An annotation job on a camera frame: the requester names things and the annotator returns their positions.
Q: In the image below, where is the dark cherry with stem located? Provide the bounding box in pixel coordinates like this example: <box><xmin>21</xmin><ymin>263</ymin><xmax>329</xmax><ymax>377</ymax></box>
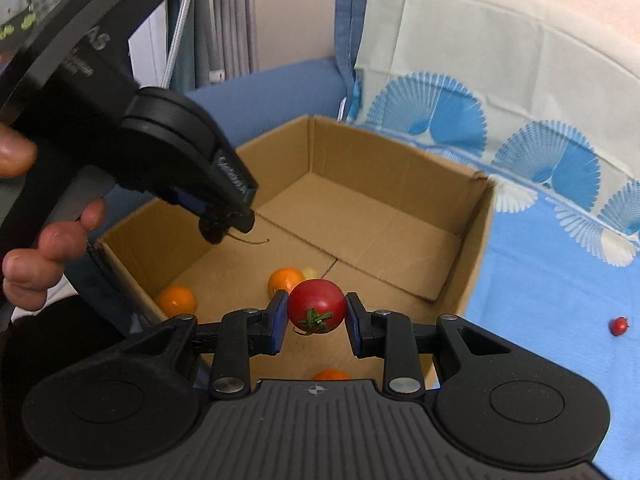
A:
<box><xmin>199</xmin><ymin>217</ymin><xmax>272</xmax><ymax>247</ymax></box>

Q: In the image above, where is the grey curtain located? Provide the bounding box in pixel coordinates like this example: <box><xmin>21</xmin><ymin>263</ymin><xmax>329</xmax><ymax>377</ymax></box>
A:
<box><xmin>195</xmin><ymin>0</ymin><xmax>259</xmax><ymax>86</ymax></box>

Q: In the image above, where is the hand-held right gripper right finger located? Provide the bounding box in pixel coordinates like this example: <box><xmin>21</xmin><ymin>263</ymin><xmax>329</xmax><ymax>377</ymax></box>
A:
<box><xmin>345</xmin><ymin>291</ymin><xmax>511</xmax><ymax>396</ymax></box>

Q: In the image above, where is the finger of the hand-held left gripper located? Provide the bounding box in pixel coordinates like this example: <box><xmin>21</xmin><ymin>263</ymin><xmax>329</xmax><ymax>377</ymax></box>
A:
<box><xmin>215</xmin><ymin>204</ymin><xmax>256</xmax><ymax>235</ymax></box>
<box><xmin>169</xmin><ymin>186</ymin><xmax>208</xmax><ymax>219</ymax></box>

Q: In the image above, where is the blue cushion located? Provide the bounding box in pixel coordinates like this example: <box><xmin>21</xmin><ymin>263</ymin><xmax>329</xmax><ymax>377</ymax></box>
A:
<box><xmin>334</xmin><ymin>0</ymin><xmax>372</xmax><ymax>122</ymax></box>

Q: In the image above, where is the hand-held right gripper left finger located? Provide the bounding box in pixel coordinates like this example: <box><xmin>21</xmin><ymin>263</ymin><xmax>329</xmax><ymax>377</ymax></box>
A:
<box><xmin>125</xmin><ymin>289</ymin><xmax>291</xmax><ymax>401</ymax></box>

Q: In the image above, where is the blue fan-print bed sheet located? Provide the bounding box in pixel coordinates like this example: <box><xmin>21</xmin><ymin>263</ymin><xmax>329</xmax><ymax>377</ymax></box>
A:
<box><xmin>336</xmin><ymin>0</ymin><xmax>640</xmax><ymax>466</ymax></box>

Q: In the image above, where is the blue padded bed rail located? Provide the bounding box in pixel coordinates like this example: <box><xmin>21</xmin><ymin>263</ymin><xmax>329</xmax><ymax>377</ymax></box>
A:
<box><xmin>186</xmin><ymin>56</ymin><xmax>351</xmax><ymax>161</ymax></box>

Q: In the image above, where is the brown cardboard box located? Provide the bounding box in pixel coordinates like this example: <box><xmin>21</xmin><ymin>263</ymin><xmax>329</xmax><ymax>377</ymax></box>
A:
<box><xmin>96</xmin><ymin>114</ymin><xmax>497</xmax><ymax>386</ymax></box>

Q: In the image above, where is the person's left hand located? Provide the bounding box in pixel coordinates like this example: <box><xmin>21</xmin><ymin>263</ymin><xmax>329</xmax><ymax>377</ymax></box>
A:
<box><xmin>0</xmin><ymin>127</ymin><xmax>107</xmax><ymax>311</ymax></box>

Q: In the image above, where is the black gooseneck phone holder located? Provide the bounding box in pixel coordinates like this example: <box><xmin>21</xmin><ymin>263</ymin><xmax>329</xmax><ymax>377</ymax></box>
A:
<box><xmin>161</xmin><ymin>0</ymin><xmax>196</xmax><ymax>88</ymax></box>

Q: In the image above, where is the white door frame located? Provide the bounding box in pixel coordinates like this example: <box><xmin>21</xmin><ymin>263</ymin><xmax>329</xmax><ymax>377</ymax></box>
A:
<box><xmin>129</xmin><ymin>7</ymin><xmax>169</xmax><ymax>88</ymax></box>

